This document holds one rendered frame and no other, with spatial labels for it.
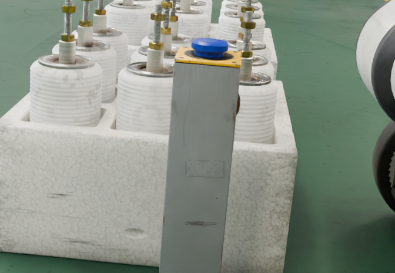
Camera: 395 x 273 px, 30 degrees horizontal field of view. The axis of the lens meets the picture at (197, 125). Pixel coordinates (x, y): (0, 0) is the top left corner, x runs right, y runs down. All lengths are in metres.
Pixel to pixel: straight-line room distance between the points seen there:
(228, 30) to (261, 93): 0.55
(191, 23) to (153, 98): 0.56
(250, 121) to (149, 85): 0.14
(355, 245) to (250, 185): 0.25
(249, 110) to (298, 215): 0.31
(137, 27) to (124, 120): 0.55
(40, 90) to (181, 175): 0.26
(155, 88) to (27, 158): 0.19
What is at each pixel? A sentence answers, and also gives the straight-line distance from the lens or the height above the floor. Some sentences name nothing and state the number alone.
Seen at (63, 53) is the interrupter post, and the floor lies 0.27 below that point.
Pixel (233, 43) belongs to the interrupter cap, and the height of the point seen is 0.25.
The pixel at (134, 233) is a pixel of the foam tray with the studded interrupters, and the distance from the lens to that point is 0.99.
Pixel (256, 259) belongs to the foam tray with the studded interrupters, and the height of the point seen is 0.03.
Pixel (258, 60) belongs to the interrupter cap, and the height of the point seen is 0.25.
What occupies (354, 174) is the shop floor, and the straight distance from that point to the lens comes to 1.42.
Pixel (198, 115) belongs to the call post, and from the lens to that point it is 0.78.
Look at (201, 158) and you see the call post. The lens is 0.80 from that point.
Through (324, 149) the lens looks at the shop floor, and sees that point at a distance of 1.54.
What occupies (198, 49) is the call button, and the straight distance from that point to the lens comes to 0.78.
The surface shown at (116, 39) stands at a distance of 1.20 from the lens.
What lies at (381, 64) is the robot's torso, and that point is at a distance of 0.83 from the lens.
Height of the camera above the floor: 0.48
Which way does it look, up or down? 17 degrees down
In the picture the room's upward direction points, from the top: 5 degrees clockwise
